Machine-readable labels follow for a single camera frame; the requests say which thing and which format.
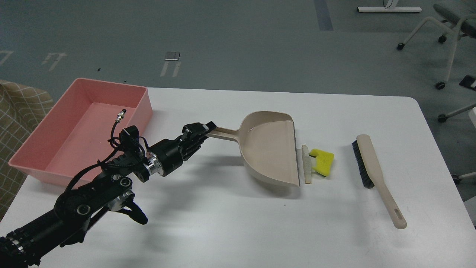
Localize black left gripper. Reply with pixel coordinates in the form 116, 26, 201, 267
148, 121, 217, 176

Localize beige plastic dustpan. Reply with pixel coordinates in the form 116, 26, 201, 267
207, 111, 300, 187

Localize yellow sponge piece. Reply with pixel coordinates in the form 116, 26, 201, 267
308, 148, 335, 177

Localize beige hand brush black bristles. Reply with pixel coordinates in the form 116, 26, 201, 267
352, 134, 407, 230

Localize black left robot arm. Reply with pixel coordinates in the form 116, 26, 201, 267
1, 109, 216, 268

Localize pink plastic bin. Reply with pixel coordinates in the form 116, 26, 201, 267
9, 78, 152, 186

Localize grey floor outlet plate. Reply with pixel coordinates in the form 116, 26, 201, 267
164, 51, 180, 61

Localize checkered beige cloth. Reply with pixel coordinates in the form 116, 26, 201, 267
0, 80, 54, 219

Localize white table leg base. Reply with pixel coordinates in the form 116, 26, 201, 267
357, 0, 422, 13

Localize grey office chair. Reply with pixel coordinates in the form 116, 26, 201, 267
396, 0, 476, 90

